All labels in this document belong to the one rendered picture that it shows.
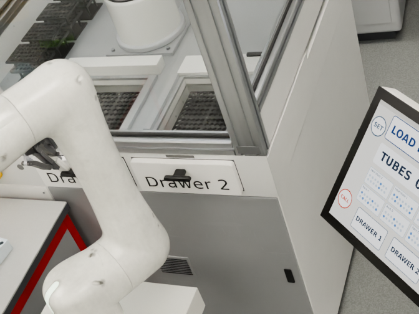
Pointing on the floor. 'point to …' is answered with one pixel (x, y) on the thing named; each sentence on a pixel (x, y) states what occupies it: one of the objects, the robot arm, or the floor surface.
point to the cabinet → (260, 211)
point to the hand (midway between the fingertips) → (58, 164)
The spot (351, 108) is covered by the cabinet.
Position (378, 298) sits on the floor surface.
